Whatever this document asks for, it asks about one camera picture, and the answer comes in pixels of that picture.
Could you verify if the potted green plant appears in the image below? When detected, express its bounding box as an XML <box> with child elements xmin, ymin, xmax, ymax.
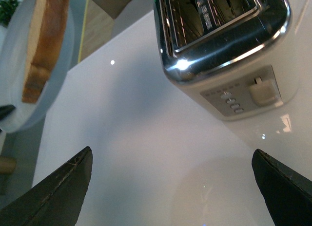
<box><xmin>0</xmin><ymin>0</ymin><xmax>20</xmax><ymax>27</ymax></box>

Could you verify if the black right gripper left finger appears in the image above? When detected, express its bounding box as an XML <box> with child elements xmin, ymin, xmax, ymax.
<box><xmin>0</xmin><ymin>147</ymin><xmax>93</xmax><ymax>226</ymax></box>

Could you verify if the white round plate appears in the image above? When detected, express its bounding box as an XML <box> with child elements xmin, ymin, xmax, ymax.
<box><xmin>0</xmin><ymin>0</ymin><xmax>75</xmax><ymax>133</ymax></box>

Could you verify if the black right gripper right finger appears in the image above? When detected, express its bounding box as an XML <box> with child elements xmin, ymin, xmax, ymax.
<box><xmin>252</xmin><ymin>149</ymin><xmax>312</xmax><ymax>226</ymax></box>

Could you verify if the white chrome two-slot toaster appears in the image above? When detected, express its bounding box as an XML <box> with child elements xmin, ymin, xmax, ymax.
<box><xmin>153</xmin><ymin>0</ymin><xmax>298</xmax><ymax>121</ymax></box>

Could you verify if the toast bread slice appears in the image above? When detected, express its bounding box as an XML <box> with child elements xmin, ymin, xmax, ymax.
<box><xmin>21</xmin><ymin>0</ymin><xmax>69</xmax><ymax>104</ymax></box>

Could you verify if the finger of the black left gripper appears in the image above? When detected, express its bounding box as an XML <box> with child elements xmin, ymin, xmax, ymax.
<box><xmin>0</xmin><ymin>105</ymin><xmax>15</xmax><ymax>120</ymax></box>

